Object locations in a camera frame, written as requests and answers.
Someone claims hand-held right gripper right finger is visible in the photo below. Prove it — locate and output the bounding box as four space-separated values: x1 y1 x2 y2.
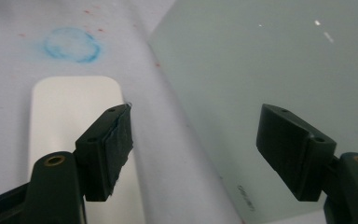
255 103 337 203

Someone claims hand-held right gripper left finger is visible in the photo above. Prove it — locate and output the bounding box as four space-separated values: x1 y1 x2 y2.
74 103 134 203

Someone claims white board eraser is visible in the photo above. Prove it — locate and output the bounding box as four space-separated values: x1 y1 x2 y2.
27 76 147 224

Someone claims white drawing board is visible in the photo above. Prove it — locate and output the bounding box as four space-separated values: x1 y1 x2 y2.
147 0 358 224

